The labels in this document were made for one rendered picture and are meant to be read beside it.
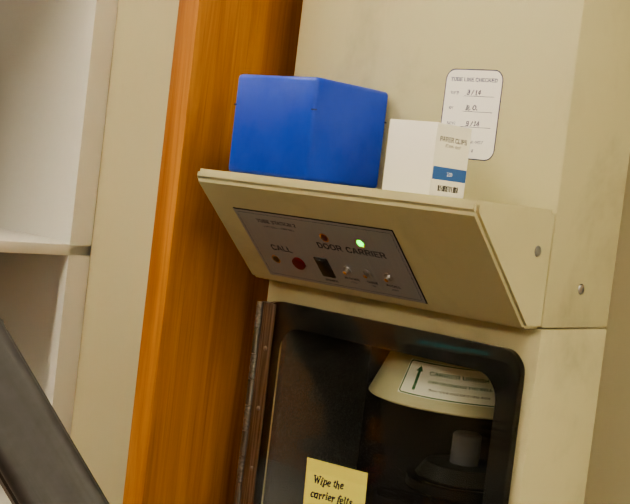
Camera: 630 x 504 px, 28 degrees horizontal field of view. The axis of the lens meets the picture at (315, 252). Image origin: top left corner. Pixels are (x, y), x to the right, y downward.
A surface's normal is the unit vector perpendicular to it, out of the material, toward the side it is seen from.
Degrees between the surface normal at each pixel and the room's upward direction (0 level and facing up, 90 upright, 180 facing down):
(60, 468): 73
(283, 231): 135
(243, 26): 90
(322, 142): 90
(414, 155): 90
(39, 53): 90
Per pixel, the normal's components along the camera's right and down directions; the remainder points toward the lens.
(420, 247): -0.55, 0.67
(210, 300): 0.73, 0.12
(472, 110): -0.67, -0.04
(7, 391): 0.40, -0.20
